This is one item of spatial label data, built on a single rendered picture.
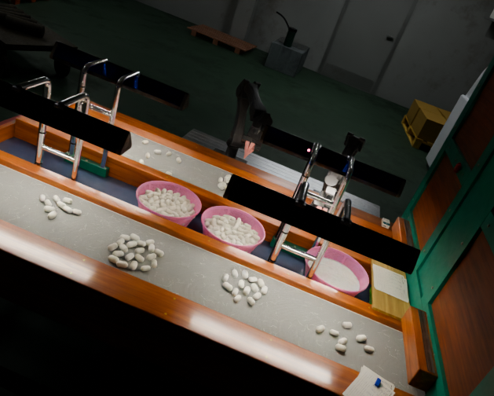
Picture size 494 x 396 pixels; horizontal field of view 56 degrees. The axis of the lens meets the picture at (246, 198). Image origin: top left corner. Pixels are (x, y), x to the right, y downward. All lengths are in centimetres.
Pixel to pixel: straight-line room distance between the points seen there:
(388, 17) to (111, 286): 802
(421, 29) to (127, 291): 813
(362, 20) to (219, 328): 795
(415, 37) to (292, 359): 802
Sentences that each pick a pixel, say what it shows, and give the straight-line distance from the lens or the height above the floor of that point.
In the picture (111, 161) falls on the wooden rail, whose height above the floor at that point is 75.
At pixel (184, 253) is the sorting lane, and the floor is 74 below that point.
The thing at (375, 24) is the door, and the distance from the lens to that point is 899.
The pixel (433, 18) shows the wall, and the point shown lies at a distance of 908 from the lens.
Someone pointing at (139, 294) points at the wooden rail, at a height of 77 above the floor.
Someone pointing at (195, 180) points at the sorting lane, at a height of 74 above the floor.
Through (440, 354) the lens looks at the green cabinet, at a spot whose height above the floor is 88.
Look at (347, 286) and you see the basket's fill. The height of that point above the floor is 73.
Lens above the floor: 174
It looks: 28 degrees down
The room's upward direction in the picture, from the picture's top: 20 degrees clockwise
